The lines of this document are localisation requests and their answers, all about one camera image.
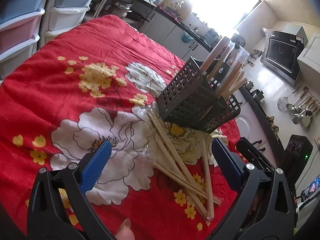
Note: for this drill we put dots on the white lower kitchen cabinets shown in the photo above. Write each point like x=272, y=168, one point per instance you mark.
x=251, y=115

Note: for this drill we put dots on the plastic drawer tower right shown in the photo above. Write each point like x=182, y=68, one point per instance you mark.
x=61, y=16

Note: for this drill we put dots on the black range hood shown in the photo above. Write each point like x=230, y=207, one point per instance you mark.
x=281, y=52

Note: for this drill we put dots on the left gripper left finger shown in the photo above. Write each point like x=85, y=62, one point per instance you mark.
x=47, y=219

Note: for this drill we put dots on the hanging metal ladles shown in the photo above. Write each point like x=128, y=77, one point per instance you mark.
x=305, y=109

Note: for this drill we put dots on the wrapped chopsticks on cloth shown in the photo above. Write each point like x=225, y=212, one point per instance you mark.
x=180, y=169
x=175, y=174
x=208, y=182

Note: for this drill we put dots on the chopsticks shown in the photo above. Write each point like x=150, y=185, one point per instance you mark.
x=175, y=174
x=226, y=74
x=180, y=169
x=208, y=182

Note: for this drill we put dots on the plastic drawer tower left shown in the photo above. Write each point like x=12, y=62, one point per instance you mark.
x=20, y=32

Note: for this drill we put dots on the black plastic utensil basket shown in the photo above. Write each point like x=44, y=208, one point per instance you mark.
x=189, y=101

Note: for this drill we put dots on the left hand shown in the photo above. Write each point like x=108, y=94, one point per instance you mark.
x=124, y=231

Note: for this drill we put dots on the black countertop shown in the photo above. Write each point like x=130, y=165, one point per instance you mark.
x=262, y=16

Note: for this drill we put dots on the white upper cabinet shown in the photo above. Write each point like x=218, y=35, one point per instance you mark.
x=309, y=62

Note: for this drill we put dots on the steel pot on shelf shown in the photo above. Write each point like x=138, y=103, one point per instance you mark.
x=119, y=8

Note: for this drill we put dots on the metal kettle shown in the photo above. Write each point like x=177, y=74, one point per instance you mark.
x=257, y=94

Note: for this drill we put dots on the plastic drawer tower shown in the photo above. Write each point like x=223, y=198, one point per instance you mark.
x=20, y=32
x=61, y=16

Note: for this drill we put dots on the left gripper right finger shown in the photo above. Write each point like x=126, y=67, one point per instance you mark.
x=263, y=208

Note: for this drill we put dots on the red floral cloth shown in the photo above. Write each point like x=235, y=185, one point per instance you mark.
x=95, y=82

